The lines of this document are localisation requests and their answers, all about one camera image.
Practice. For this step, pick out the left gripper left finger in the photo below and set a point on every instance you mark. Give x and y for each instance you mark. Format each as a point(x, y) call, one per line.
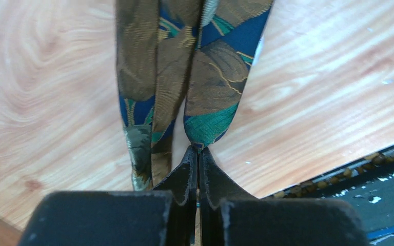
point(161, 216)

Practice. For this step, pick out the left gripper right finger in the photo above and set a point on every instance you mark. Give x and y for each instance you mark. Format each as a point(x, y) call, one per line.
point(232, 216)

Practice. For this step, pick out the blue green brown tie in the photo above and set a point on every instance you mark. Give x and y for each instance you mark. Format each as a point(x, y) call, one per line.
point(195, 55)

